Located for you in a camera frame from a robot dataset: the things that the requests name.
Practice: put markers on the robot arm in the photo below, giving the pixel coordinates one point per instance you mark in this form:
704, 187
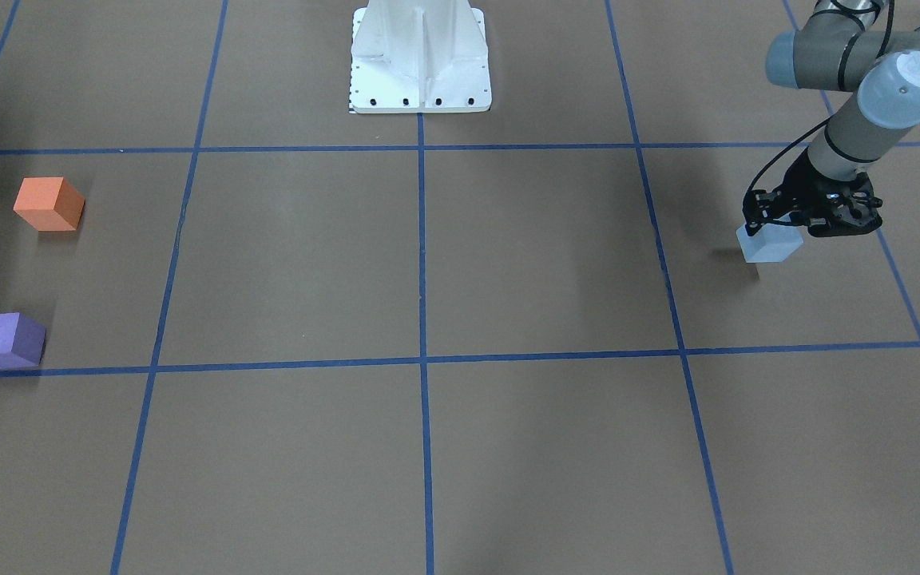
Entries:
879, 71

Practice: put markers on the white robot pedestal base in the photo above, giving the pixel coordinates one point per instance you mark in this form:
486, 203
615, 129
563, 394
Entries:
410, 57

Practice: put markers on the orange foam block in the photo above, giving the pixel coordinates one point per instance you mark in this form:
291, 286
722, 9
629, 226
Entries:
49, 204

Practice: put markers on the purple foam block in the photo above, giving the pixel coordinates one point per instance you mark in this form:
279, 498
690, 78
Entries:
22, 341

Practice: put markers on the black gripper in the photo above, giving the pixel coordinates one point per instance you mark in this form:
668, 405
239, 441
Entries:
801, 188

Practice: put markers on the light blue foam block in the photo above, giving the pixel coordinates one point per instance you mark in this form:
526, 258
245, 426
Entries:
772, 243

